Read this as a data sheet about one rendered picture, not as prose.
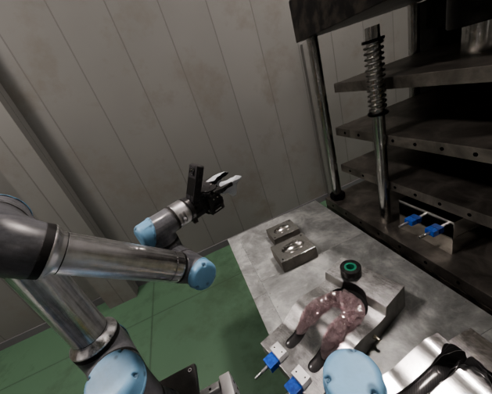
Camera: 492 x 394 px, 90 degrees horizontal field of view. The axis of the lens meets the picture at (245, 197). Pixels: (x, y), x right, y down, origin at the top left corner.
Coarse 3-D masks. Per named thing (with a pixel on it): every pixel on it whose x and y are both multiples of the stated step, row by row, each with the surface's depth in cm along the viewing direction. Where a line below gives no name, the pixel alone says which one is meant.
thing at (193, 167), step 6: (192, 168) 72; (198, 168) 71; (192, 174) 72; (198, 174) 72; (192, 180) 73; (198, 180) 72; (192, 186) 73; (198, 186) 73; (186, 192) 76; (192, 192) 73; (198, 192) 73; (186, 198) 76; (192, 198) 73; (198, 198) 74
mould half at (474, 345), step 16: (432, 336) 70; (464, 336) 74; (480, 336) 73; (416, 352) 69; (432, 352) 67; (480, 352) 69; (400, 368) 69; (416, 368) 67; (464, 368) 62; (400, 384) 67; (448, 384) 61; (464, 384) 59; (480, 384) 58
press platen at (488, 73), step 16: (432, 48) 146; (448, 48) 126; (400, 64) 129; (416, 64) 114; (432, 64) 102; (448, 64) 92; (464, 64) 84; (480, 64) 77; (352, 80) 133; (400, 80) 102; (416, 80) 96; (432, 80) 90; (448, 80) 85; (464, 80) 81; (480, 80) 77
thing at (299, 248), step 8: (288, 240) 137; (296, 240) 135; (304, 240) 133; (272, 248) 136; (280, 248) 134; (288, 248) 134; (296, 248) 133; (304, 248) 128; (312, 248) 126; (280, 256) 128; (288, 256) 126; (296, 256) 125; (304, 256) 127; (312, 256) 128; (280, 264) 129; (288, 264) 125; (296, 264) 127
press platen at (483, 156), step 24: (432, 96) 148; (456, 96) 135; (480, 96) 124; (360, 120) 149; (408, 120) 124; (432, 120) 115; (456, 120) 107; (480, 120) 100; (408, 144) 107; (432, 144) 97; (456, 144) 89; (480, 144) 84
